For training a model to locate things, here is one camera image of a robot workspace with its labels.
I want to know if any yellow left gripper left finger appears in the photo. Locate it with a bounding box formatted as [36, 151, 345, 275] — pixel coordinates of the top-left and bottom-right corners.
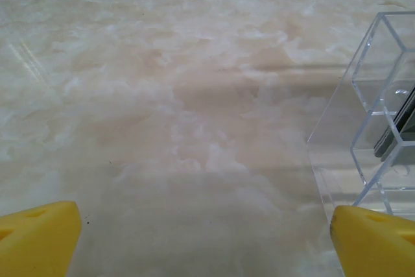
[0, 200, 82, 277]

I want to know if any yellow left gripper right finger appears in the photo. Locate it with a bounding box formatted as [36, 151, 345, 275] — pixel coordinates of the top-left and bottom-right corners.
[329, 205, 415, 277]

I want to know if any clear acrylic card organizer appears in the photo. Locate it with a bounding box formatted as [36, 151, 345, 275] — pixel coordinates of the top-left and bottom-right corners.
[306, 11, 415, 277]

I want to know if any black card stack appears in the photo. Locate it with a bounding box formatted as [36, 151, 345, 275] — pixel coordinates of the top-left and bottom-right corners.
[372, 77, 415, 165]

